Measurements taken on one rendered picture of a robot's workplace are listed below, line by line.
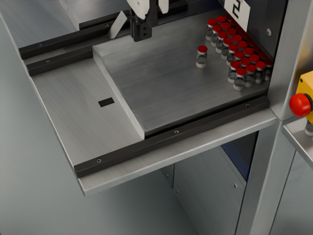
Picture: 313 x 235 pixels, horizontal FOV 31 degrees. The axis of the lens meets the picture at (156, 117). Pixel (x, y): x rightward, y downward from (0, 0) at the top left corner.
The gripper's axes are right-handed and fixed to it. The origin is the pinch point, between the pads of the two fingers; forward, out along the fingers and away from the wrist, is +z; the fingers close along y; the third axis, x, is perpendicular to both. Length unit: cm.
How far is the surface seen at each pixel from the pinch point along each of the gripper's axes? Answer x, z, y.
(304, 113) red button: -21.2, 10.8, -19.6
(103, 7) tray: -5.5, 22.2, 35.2
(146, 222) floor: -12, 110, 27
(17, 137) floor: 18, 110, 82
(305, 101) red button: -21.7, 9.3, -18.5
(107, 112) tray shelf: 5.7, 22.5, 4.3
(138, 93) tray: -1.9, 22.3, 6.4
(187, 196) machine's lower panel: -23, 91, 19
